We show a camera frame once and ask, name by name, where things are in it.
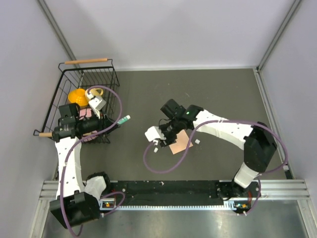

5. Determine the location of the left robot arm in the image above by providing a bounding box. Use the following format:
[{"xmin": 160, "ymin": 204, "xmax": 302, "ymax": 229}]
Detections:
[{"xmin": 50, "ymin": 103, "xmax": 119, "ymax": 229}]

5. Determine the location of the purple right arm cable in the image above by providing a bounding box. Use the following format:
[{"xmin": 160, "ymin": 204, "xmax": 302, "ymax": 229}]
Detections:
[{"xmin": 143, "ymin": 119, "xmax": 289, "ymax": 215}]

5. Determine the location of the black wire basket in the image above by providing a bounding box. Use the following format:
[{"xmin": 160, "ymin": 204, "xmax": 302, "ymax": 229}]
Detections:
[{"xmin": 33, "ymin": 58, "xmax": 120, "ymax": 143}]

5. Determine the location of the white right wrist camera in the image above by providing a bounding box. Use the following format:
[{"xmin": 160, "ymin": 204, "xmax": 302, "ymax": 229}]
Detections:
[{"xmin": 145, "ymin": 126, "xmax": 166, "ymax": 145}]

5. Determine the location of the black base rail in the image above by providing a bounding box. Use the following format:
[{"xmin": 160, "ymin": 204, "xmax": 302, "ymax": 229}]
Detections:
[{"xmin": 100, "ymin": 180, "xmax": 261, "ymax": 212}]

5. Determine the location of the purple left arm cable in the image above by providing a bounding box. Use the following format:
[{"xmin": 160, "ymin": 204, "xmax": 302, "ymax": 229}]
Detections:
[{"xmin": 59, "ymin": 85, "xmax": 126, "ymax": 238}]

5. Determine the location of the pink plate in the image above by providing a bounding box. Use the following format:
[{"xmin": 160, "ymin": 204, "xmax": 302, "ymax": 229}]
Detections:
[{"xmin": 79, "ymin": 108, "xmax": 97, "ymax": 143}]

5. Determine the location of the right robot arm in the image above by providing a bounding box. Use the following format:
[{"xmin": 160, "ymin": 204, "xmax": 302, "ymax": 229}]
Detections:
[{"xmin": 158, "ymin": 99, "xmax": 277, "ymax": 196}]

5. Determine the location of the orange bowl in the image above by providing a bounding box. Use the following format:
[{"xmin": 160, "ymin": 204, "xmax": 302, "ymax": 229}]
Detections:
[{"xmin": 67, "ymin": 88, "xmax": 88, "ymax": 107}]

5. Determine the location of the white green glue stick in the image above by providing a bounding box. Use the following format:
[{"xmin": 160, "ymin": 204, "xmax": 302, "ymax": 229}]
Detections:
[{"xmin": 117, "ymin": 115, "xmax": 131, "ymax": 125}]

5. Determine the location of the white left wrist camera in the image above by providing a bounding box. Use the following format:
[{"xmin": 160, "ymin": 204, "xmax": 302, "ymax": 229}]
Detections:
[{"xmin": 88, "ymin": 95, "xmax": 106, "ymax": 119}]

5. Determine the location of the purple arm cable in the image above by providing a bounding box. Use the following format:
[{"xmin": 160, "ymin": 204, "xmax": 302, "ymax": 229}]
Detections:
[
  {"xmin": 59, "ymin": 85, "xmax": 126, "ymax": 238},
  {"xmin": 143, "ymin": 119, "xmax": 289, "ymax": 215}
]

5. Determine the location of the yellow mug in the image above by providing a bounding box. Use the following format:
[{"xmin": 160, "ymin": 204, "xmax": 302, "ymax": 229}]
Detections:
[{"xmin": 85, "ymin": 88, "xmax": 104, "ymax": 101}]

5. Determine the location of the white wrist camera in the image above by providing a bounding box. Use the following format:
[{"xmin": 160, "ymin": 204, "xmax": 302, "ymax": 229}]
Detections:
[
  {"xmin": 145, "ymin": 126, "xmax": 166, "ymax": 145},
  {"xmin": 88, "ymin": 95, "xmax": 106, "ymax": 119}
]

